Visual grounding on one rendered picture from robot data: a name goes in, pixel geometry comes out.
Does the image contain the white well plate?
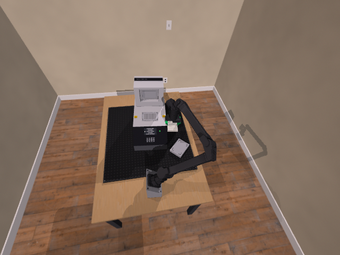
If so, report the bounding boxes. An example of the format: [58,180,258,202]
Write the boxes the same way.
[167,121,178,132]

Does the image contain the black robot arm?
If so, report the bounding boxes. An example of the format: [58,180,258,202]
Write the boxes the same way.
[147,98,217,188]

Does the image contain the grey benchtop lab instrument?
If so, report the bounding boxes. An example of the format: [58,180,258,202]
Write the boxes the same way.
[133,76,167,151]

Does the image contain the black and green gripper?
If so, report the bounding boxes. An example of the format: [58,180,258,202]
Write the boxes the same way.
[165,113,181,125]

